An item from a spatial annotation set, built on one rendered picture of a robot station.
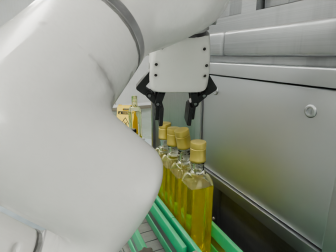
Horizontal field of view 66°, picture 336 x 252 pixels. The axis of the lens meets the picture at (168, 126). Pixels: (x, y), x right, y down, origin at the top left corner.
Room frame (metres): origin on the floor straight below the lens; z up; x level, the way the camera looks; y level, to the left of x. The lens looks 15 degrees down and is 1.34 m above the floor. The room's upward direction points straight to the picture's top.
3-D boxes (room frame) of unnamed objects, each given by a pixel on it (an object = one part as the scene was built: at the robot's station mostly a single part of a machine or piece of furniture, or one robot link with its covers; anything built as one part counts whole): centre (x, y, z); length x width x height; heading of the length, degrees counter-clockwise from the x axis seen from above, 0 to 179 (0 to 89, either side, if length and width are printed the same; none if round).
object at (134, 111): (1.29, 0.17, 1.01); 0.06 x 0.06 x 0.26; 23
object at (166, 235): (1.24, 0.32, 0.93); 1.75 x 0.01 x 0.08; 24
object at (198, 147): (0.52, -0.06, 1.14); 0.04 x 0.04 x 0.04
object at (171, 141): (0.63, -0.01, 1.14); 0.04 x 0.04 x 0.04
